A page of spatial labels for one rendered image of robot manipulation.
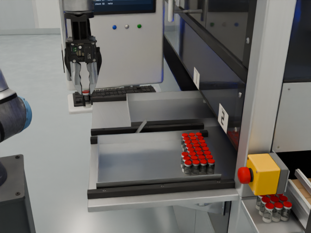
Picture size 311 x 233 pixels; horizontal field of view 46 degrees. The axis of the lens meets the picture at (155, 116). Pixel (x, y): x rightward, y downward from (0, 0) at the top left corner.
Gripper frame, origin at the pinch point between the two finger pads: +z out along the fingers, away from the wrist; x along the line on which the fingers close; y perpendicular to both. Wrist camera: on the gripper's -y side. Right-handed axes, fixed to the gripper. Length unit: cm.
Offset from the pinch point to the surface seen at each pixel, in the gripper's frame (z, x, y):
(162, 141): 24.1, 23.3, -13.8
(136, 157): 24.8, 13.6, -5.2
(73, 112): 29, -9, -60
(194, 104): 22, 41, -41
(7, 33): 63, -144, -547
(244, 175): 15.1, 35.5, 26.2
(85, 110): 29, -3, -60
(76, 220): 106, -16, -86
